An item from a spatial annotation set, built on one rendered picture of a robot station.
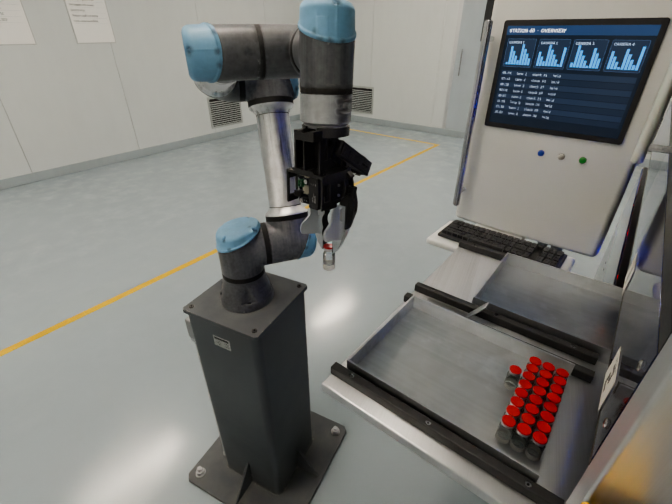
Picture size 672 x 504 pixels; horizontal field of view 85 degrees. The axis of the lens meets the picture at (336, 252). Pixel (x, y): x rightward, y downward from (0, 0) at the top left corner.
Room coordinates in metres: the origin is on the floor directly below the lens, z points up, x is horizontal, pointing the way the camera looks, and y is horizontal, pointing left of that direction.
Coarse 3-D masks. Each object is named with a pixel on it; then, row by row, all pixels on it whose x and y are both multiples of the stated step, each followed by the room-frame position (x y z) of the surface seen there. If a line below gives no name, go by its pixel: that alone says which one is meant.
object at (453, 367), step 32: (416, 320) 0.65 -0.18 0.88; (448, 320) 0.64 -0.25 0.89; (384, 352) 0.55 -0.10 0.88; (416, 352) 0.55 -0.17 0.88; (448, 352) 0.55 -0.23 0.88; (480, 352) 0.55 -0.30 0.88; (512, 352) 0.55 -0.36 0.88; (544, 352) 0.52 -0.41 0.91; (384, 384) 0.44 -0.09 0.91; (416, 384) 0.47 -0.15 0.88; (448, 384) 0.47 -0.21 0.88; (480, 384) 0.47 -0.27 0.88; (448, 416) 0.40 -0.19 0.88; (480, 416) 0.40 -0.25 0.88; (480, 448) 0.33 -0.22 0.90
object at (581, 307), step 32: (512, 256) 0.88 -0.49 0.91; (480, 288) 0.72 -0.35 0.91; (512, 288) 0.77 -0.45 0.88; (544, 288) 0.77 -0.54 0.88; (576, 288) 0.77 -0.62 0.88; (608, 288) 0.74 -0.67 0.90; (544, 320) 0.65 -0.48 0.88; (576, 320) 0.65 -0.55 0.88; (608, 320) 0.65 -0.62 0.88; (608, 352) 0.52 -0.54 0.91
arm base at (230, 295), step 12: (264, 276) 0.85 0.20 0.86; (228, 288) 0.80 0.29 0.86; (240, 288) 0.80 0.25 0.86; (252, 288) 0.80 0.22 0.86; (264, 288) 0.83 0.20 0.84; (228, 300) 0.79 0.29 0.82; (240, 300) 0.79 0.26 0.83; (252, 300) 0.80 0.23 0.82; (264, 300) 0.81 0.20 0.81; (240, 312) 0.78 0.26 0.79
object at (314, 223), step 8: (312, 216) 0.57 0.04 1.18; (320, 216) 0.58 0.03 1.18; (304, 224) 0.55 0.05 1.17; (312, 224) 0.57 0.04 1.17; (320, 224) 0.57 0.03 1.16; (328, 224) 0.58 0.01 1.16; (304, 232) 0.55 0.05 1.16; (312, 232) 0.56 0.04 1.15; (320, 232) 0.57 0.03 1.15; (320, 240) 0.57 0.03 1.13
